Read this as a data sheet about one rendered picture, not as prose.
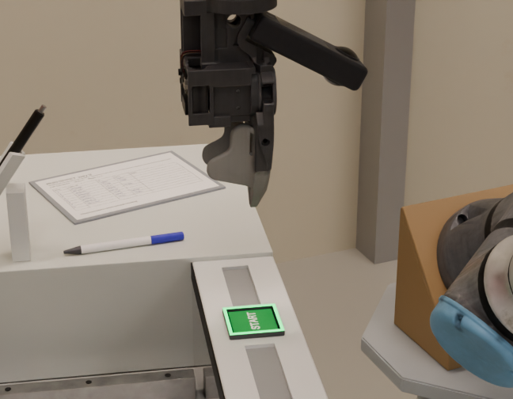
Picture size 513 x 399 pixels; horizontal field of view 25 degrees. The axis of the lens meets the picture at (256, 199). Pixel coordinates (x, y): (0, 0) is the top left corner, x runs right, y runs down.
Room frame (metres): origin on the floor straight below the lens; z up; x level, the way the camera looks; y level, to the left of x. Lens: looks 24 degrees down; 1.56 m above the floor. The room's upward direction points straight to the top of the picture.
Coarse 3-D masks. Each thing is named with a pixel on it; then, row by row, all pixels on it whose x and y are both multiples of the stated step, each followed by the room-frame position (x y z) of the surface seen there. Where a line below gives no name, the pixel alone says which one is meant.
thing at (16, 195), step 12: (12, 156) 1.15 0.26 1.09; (24, 156) 1.16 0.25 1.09; (0, 168) 1.15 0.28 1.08; (12, 168) 1.16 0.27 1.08; (0, 180) 1.15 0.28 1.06; (0, 192) 1.16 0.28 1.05; (12, 192) 1.15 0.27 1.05; (24, 192) 1.16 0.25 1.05; (12, 204) 1.15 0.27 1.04; (24, 204) 1.16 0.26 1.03; (12, 216) 1.15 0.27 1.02; (24, 216) 1.15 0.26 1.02; (12, 228) 1.15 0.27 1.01; (24, 228) 1.15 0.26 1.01; (12, 240) 1.15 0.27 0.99; (24, 240) 1.15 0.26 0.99; (12, 252) 1.15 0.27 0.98; (24, 252) 1.15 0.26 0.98
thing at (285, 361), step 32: (224, 288) 1.10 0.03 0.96; (256, 288) 1.10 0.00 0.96; (224, 320) 1.03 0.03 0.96; (288, 320) 1.03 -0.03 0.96; (224, 352) 0.97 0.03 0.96; (256, 352) 0.98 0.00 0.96; (288, 352) 0.97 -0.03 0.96; (224, 384) 0.91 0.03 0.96; (256, 384) 0.92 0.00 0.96; (288, 384) 0.91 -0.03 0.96; (320, 384) 0.91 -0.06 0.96
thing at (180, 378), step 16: (16, 384) 1.08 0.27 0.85; (32, 384) 1.08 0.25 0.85; (48, 384) 1.08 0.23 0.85; (64, 384) 1.08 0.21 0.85; (80, 384) 1.08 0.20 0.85; (96, 384) 1.08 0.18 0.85; (112, 384) 1.08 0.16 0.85; (128, 384) 1.08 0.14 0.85; (144, 384) 1.08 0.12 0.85; (160, 384) 1.09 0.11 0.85; (176, 384) 1.09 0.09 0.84; (192, 384) 1.09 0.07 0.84
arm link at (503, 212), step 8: (512, 192) 1.19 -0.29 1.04; (504, 200) 1.18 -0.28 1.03; (512, 200) 1.15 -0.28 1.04; (496, 208) 1.19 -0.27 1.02; (504, 208) 1.16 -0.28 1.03; (512, 208) 1.12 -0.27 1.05; (496, 216) 1.17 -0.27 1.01; (504, 216) 1.11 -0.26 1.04; (512, 216) 1.10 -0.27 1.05; (496, 224) 1.12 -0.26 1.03; (504, 224) 1.09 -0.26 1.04; (512, 224) 1.08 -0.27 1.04
